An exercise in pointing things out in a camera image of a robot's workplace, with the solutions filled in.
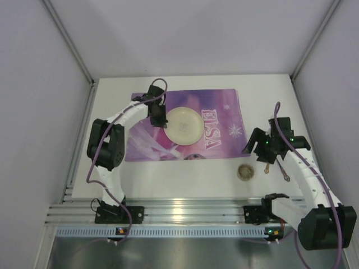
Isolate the gold metal spoon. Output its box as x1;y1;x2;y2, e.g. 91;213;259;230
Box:
264;163;270;174

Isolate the small glass cup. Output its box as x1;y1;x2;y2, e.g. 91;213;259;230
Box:
237;164;255;182

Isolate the cream round plate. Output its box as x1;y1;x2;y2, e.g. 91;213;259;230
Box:
164;107;204;146

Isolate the iridescent metal fork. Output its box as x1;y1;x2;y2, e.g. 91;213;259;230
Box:
277;159;291;182

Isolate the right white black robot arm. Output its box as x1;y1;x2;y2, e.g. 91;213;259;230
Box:
243;117;357;251

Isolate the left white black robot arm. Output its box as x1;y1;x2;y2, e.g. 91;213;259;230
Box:
86;84;168;208

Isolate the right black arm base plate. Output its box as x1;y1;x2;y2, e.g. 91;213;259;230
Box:
243;205;287;225

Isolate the left aluminium corner post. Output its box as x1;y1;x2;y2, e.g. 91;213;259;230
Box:
42;0;96;82

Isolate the aluminium corner post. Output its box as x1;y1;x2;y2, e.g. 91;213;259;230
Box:
42;0;96;82
289;0;343;83

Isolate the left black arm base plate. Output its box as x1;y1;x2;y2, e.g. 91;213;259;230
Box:
94;205;145;224

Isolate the aluminium mounting rail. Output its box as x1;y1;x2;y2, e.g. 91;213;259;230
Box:
45;197;261;226

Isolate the white slotted cable duct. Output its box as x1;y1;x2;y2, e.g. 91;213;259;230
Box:
56;226;283;238

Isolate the right aluminium corner post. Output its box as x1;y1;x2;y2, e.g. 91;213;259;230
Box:
289;0;343;83

